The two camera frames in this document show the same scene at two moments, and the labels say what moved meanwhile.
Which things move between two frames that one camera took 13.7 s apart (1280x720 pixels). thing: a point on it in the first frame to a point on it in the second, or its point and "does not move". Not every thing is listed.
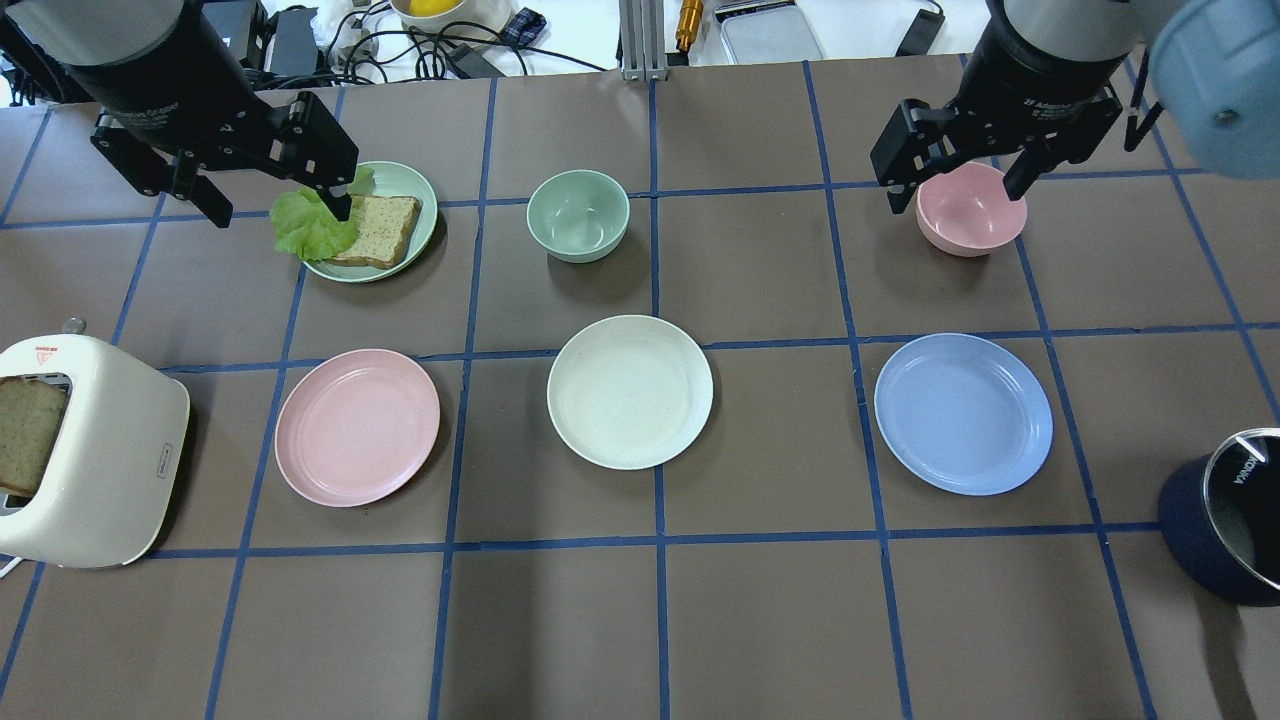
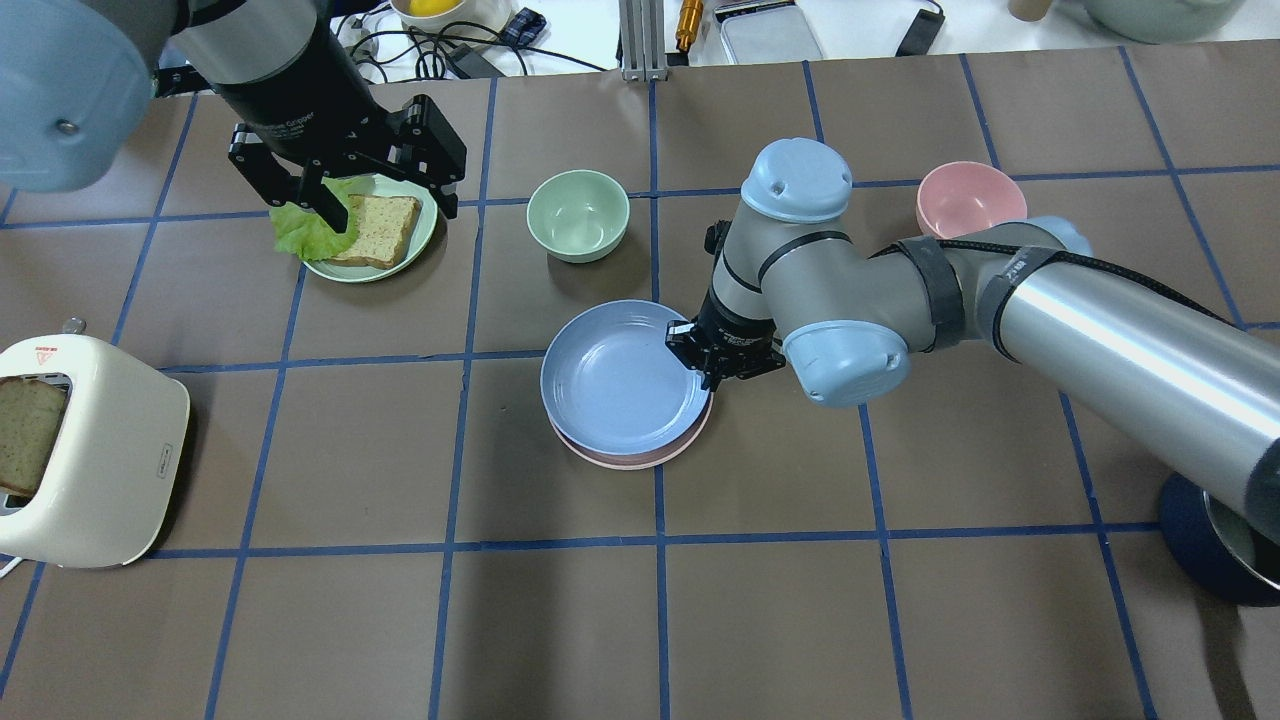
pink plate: (358, 428) to (629, 462)
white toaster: (114, 475) does not move
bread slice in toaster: (30, 412) does not move
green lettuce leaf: (304, 225) does not move
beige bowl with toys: (455, 22) does not move
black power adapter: (922, 33) does not move
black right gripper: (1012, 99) to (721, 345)
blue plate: (964, 413) to (610, 381)
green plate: (390, 180) does not move
